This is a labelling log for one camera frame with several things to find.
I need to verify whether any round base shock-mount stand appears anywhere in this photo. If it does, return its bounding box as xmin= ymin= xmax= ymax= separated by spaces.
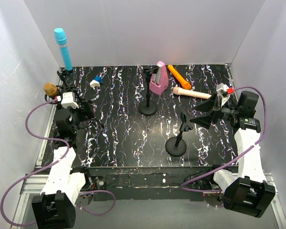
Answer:
xmin=139 ymin=66 xmax=159 ymax=116

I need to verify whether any black tripod stand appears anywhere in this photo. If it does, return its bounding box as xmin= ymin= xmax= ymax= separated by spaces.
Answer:
xmin=57 ymin=68 xmax=73 ymax=87
xmin=45 ymin=84 xmax=104 ymax=128

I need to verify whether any beige microphone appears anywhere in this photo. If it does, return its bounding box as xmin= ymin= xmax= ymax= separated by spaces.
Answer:
xmin=173 ymin=87 xmax=211 ymax=99

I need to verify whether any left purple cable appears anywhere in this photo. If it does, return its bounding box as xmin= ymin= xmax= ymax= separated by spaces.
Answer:
xmin=0 ymin=99 xmax=116 ymax=227

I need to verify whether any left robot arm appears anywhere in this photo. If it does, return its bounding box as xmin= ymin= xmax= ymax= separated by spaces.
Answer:
xmin=31 ymin=102 xmax=92 ymax=229

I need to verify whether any white blue small microphone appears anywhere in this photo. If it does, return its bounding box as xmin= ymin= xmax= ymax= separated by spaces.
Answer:
xmin=90 ymin=76 xmax=102 ymax=89

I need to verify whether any pink microphone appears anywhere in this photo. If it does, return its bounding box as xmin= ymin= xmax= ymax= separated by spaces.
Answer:
xmin=149 ymin=61 xmax=168 ymax=95

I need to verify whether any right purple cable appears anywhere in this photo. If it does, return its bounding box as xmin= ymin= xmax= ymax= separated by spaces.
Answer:
xmin=181 ymin=86 xmax=267 ymax=207

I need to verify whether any purple cable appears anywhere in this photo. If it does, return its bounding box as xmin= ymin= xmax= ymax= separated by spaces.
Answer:
xmin=181 ymin=86 xmax=267 ymax=207
xmin=0 ymin=99 xmax=116 ymax=227

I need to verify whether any gold microphone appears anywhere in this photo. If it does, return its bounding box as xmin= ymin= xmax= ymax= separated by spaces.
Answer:
xmin=43 ymin=83 xmax=60 ymax=98

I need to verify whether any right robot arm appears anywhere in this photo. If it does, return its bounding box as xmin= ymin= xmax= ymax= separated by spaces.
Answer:
xmin=191 ymin=91 xmax=276 ymax=218

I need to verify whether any orange microphone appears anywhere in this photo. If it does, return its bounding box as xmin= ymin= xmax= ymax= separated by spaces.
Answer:
xmin=168 ymin=65 xmax=192 ymax=90

